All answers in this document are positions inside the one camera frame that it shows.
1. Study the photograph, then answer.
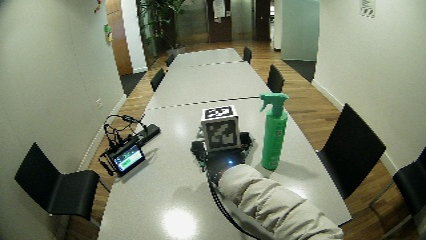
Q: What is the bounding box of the green spray bottle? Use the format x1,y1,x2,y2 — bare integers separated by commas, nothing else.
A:
259,92,291,172

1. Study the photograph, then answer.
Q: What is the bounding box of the white marker cube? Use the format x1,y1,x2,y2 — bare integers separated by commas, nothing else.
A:
200,105,243,153

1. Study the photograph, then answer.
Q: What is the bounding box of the black bar-shaped device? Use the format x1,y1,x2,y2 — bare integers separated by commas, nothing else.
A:
132,123,163,142

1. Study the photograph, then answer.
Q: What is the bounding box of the small black screen device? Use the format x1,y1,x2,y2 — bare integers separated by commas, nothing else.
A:
107,143,148,178

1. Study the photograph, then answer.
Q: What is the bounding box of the black chair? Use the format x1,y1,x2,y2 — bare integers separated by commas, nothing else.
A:
369,146,426,240
241,46,255,65
265,63,287,94
14,142,102,222
164,52,179,68
150,67,168,93
316,102,388,201

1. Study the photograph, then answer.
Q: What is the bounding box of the brown wooden door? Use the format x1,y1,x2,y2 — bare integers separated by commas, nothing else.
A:
205,0,235,44

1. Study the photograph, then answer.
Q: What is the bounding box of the brown wooden pillar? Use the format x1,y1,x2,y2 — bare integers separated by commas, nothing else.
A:
104,0,135,77

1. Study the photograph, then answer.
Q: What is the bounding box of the green potted plant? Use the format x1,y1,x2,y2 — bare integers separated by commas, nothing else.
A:
135,0,189,58

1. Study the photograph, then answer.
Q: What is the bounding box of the white paper sheet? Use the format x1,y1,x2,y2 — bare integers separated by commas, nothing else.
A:
212,0,228,20

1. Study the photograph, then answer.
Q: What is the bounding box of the black glove cable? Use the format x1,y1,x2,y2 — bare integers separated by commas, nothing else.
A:
204,156,264,240

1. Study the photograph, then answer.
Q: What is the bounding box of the bundle of black cables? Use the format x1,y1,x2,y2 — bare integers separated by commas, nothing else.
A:
98,113,150,177

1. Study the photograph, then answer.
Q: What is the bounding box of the green wall sticker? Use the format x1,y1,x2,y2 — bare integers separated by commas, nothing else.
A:
103,23,115,43

